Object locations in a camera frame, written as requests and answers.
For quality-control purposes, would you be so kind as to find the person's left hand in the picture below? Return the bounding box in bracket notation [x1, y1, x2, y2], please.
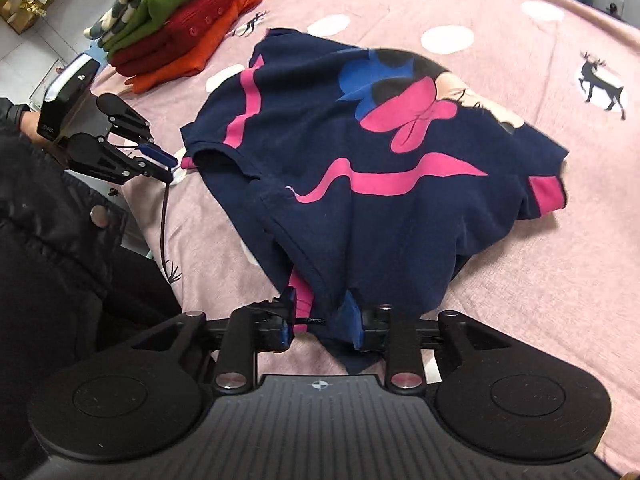
[20, 110, 50, 148]

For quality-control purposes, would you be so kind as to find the red folded garment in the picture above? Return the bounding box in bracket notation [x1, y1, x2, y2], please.
[110, 0, 234, 77]

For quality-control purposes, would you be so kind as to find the pink polka dot bedsheet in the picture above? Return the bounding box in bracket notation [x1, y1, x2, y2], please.
[128, 0, 639, 473]

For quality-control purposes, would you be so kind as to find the orange folded garment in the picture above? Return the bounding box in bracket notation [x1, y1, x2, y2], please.
[124, 0, 262, 94]

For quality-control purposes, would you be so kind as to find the navy pink cartoon sweater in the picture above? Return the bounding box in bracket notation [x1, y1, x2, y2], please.
[181, 28, 567, 374]

